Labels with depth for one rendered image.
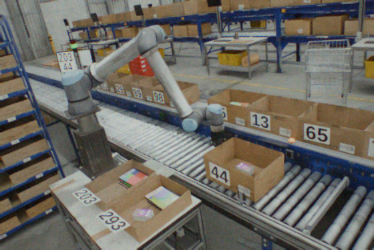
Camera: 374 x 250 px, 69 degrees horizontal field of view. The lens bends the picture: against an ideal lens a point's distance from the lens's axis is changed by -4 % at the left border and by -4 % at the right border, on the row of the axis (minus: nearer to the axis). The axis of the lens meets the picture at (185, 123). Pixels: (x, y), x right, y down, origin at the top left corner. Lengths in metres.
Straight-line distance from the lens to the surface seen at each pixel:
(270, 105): 2.31
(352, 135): 1.79
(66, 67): 3.03
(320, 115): 2.15
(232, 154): 1.99
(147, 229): 1.52
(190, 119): 1.69
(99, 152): 2.13
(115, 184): 2.00
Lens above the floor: 1.82
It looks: 24 degrees down
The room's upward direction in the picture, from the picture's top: 9 degrees counter-clockwise
